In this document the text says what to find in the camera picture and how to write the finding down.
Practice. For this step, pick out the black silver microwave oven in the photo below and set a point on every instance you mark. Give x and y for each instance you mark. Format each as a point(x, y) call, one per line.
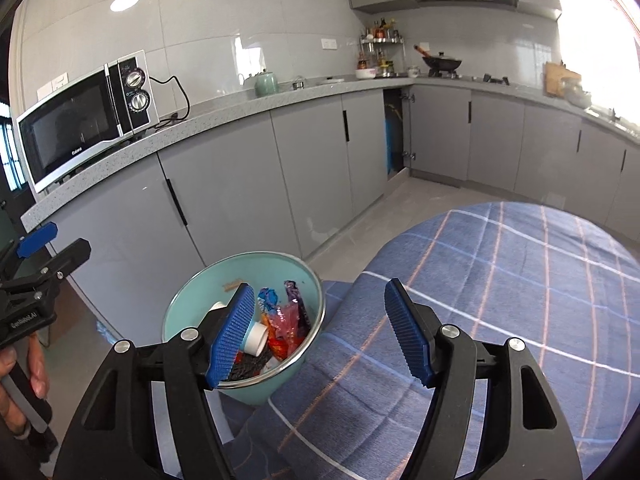
point(70, 130)

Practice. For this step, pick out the red plastic bag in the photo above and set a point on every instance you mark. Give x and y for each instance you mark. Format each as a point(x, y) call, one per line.
point(285, 325)

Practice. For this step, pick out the grey lower kitchen cabinets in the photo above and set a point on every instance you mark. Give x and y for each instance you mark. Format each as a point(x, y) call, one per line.
point(240, 185)

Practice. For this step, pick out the bright window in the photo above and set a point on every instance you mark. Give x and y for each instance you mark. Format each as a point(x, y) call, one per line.
point(600, 35)

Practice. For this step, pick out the metal spice rack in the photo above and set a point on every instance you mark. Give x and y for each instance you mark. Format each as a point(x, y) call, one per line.
point(395, 40)

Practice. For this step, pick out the small metal pot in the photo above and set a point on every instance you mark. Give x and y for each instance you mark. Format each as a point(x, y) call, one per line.
point(299, 85)

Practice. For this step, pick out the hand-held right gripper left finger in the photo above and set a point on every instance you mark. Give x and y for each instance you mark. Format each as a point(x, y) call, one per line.
point(232, 340)

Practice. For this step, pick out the black wok with lid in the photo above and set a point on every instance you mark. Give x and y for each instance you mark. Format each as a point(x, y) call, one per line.
point(442, 64)

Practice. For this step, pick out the blue orange snack wrapper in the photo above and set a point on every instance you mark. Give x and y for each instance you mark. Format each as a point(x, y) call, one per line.
point(267, 302)

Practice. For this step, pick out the small white pot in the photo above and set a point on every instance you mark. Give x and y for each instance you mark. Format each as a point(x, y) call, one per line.
point(412, 71)

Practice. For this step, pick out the teal ceramic kettle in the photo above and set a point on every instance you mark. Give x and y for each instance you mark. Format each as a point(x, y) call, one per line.
point(266, 85)

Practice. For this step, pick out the row of condiment bottles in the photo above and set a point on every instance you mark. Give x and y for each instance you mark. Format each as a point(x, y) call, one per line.
point(380, 30)

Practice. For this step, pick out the white bowl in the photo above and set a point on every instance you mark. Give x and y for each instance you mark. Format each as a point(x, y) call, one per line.
point(366, 73)

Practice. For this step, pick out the stacked metal bowls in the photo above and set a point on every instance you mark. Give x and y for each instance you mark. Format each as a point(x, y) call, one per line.
point(575, 94)

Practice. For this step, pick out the blue gas cylinder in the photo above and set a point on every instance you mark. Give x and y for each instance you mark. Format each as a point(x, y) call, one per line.
point(392, 140)

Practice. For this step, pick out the wooden cutting board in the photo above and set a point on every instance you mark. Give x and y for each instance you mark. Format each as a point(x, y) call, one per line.
point(552, 80)

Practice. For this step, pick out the gas stove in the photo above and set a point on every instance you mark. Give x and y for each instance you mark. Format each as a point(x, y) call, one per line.
point(495, 80)

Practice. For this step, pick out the white wall socket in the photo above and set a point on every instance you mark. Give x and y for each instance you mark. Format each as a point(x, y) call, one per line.
point(328, 44)
point(52, 87)

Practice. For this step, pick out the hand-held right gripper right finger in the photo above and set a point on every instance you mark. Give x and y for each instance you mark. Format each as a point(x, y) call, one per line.
point(407, 340)

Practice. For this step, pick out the teal trash bin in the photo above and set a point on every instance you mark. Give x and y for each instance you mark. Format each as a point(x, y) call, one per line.
point(200, 290)

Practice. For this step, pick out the white paper cup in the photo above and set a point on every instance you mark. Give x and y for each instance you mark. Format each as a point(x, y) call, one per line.
point(257, 340)

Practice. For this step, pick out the person's left hand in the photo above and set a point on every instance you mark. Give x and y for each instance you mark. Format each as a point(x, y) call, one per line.
point(39, 370)

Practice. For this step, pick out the purple snack packet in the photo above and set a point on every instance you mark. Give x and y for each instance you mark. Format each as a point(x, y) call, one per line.
point(295, 295)

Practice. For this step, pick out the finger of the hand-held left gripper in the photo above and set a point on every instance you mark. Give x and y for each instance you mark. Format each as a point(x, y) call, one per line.
point(37, 240)
point(72, 255)

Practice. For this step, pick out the dark grey mesh scrubber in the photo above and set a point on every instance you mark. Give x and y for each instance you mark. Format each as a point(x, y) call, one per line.
point(250, 367)

